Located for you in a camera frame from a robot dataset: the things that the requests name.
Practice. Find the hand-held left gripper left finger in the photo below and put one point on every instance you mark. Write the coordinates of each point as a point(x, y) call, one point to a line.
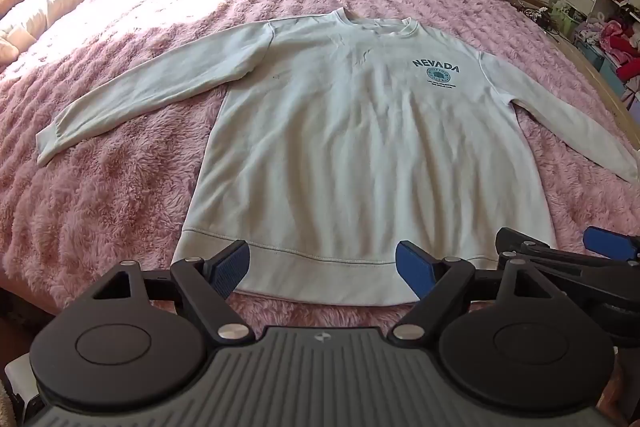
point(232, 269)

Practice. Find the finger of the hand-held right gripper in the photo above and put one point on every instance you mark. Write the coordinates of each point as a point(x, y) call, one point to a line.
point(612, 243)
point(575, 269)

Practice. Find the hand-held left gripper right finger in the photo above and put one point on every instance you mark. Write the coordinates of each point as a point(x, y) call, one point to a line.
point(412, 267)

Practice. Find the white printed sweatshirt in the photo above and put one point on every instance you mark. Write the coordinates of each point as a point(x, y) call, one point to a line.
point(350, 157)

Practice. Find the pile of mixed clothes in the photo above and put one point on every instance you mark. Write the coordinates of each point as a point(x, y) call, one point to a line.
point(617, 42)

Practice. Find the pink fluffy blanket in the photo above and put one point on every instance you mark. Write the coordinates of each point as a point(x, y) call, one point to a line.
point(125, 207)

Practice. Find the blue storage bin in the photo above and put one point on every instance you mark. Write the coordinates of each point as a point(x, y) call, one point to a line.
point(602, 64)

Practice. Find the green plastic basket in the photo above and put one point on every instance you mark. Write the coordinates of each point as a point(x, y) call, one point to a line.
point(565, 19)

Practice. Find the light pink plush cushion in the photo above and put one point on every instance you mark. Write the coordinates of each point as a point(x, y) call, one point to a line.
point(12, 49)

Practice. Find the wooden bed frame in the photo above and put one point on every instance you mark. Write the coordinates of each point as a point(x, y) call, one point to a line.
point(600, 99)

